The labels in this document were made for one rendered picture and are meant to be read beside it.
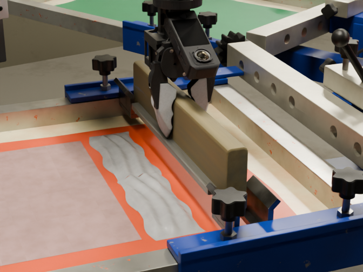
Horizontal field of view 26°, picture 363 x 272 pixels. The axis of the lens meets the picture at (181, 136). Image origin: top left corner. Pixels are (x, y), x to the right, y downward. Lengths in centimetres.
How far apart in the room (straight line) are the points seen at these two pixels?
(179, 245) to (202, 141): 19
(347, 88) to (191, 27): 30
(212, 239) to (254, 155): 35
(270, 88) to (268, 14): 74
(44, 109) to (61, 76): 320
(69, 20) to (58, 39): 291
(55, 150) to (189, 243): 43
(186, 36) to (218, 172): 20
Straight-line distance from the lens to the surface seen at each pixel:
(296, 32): 171
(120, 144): 130
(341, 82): 129
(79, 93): 141
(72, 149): 130
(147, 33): 118
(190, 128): 110
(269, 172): 122
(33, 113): 139
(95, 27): 192
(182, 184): 118
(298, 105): 131
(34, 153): 130
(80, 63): 479
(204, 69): 106
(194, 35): 110
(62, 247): 103
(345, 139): 119
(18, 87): 446
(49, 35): 486
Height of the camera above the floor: 149
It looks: 24 degrees down
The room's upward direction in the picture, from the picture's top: straight up
